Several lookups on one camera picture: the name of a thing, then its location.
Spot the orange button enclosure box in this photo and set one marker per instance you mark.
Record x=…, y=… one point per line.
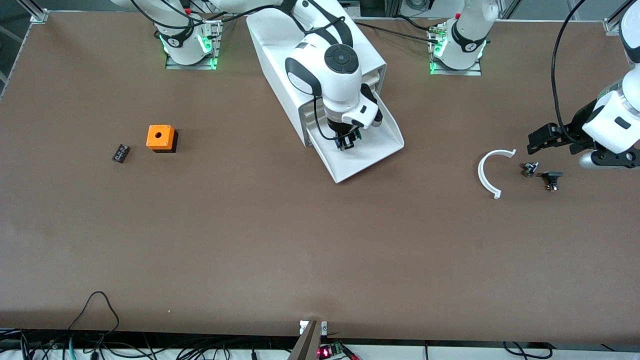
x=160, y=136

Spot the small black terminal block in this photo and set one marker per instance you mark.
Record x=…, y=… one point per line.
x=120, y=153

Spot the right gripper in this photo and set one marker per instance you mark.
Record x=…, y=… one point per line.
x=340, y=129

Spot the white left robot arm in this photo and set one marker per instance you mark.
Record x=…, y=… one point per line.
x=470, y=35

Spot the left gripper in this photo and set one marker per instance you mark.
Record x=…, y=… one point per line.
x=578, y=125

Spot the small metal pipe fitting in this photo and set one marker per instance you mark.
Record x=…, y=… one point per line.
x=530, y=169

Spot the white mounting bracket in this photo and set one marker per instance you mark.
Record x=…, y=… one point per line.
x=324, y=327
x=303, y=327

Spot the circuit board with red display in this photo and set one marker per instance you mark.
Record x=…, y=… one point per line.
x=326, y=352

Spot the white semicircular clamp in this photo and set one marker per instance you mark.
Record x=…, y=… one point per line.
x=481, y=175

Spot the black push button switch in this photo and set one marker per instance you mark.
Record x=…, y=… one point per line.
x=552, y=176

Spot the brown mounting bar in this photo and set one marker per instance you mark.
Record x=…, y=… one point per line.
x=306, y=345

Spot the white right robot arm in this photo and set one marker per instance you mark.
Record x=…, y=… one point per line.
x=345, y=87

